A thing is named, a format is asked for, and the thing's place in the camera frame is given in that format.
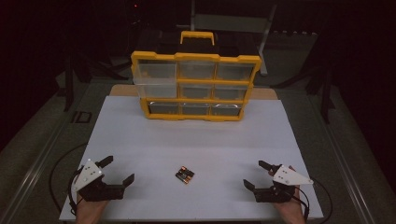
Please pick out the person's left hand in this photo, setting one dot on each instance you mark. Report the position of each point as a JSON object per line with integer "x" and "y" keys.
{"x": 90, "y": 213}

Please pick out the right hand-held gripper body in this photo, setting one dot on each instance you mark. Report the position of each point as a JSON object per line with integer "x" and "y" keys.
{"x": 288, "y": 177}

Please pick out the person's right hand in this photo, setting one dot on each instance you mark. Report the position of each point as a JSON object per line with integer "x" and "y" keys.
{"x": 291, "y": 211}

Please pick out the grey metal floor rail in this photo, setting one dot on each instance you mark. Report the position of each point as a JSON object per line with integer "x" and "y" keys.
{"x": 34, "y": 168}
{"x": 351, "y": 186}

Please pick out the clear plastic drawer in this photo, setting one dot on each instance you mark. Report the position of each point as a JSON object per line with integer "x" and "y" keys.
{"x": 155, "y": 88}

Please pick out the yellow black drawer organizer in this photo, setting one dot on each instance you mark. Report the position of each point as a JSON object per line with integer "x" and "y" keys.
{"x": 194, "y": 57}

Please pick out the grid of clear drawers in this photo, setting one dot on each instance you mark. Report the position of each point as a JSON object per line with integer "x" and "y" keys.
{"x": 196, "y": 70}

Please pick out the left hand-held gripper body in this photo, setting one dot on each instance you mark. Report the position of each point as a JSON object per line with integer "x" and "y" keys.
{"x": 93, "y": 189}

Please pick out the grey metal stand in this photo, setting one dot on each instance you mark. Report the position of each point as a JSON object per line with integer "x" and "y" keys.
{"x": 230, "y": 22}

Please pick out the black tripod stand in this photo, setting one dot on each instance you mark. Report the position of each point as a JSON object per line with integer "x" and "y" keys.
{"x": 326, "y": 99}
{"x": 68, "y": 90}

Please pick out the black floor bracket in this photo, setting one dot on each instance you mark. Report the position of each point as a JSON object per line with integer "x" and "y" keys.
{"x": 73, "y": 117}

